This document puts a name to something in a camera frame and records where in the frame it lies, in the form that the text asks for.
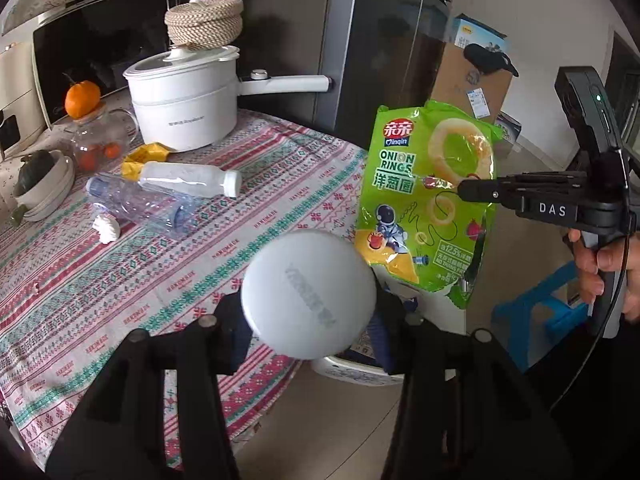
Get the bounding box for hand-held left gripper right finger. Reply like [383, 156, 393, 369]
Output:
[372, 292, 573, 480]

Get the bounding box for clear plastic bottle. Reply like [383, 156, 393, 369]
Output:
[86, 172, 201, 241]

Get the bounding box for white air fryer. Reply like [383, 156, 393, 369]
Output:
[0, 40, 51, 161]

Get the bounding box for person's right hand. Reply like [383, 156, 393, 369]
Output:
[567, 229, 607, 307]

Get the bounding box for dark green vegetable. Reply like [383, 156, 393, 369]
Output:
[17, 150, 57, 196]

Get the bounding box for white round lid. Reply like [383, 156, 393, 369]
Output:
[240, 230, 378, 361]

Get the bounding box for black cap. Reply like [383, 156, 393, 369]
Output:
[462, 43, 520, 78]

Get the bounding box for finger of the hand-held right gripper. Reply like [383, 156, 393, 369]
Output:
[457, 171, 588, 206]

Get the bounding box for yellow snack packet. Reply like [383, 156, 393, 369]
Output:
[122, 143, 171, 181]

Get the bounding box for blue and white torn carton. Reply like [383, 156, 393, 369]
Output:
[350, 296, 421, 361]

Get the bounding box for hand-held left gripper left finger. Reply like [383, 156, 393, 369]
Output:
[45, 292, 251, 480]

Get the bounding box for blue plastic stool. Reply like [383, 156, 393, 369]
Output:
[491, 260, 591, 373]

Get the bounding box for white electric pot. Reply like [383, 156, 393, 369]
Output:
[123, 45, 333, 153]

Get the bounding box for brown cardboard box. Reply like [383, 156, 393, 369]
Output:
[430, 40, 513, 126]

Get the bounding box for grey refrigerator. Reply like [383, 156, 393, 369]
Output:
[245, 0, 463, 161]

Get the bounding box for white plastic bottle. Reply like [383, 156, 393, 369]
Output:
[137, 161, 243, 198]

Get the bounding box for green snack bag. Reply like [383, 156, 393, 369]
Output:
[354, 100, 503, 310]

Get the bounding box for glass jar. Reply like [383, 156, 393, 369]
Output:
[70, 105, 140, 171]

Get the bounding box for woven basket with lid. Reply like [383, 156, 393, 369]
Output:
[165, 0, 244, 51]

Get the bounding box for white plastic bin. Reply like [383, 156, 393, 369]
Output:
[312, 352, 408, 387]

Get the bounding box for stacked white bowls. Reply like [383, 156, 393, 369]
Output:
[9, 152, 77, 223]

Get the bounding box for small blue white box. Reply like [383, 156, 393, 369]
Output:
[495, 110, 523, 143]

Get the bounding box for blue and white box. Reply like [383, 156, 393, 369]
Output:
[450, 16, 508, 56]

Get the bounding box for crumpled white tissue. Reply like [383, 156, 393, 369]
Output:
[94, 212, 122, 246]

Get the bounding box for orange tangerine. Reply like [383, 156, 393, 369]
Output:
[62, 74, 101, 120]

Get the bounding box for striped patterned tablecloth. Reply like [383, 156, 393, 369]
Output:
[0, 107, 371, 456]

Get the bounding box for black cable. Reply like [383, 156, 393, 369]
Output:
[550, 150, 632, 413]

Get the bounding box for black door microwave oven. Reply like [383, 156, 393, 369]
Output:
[31, 0, 211, 128]

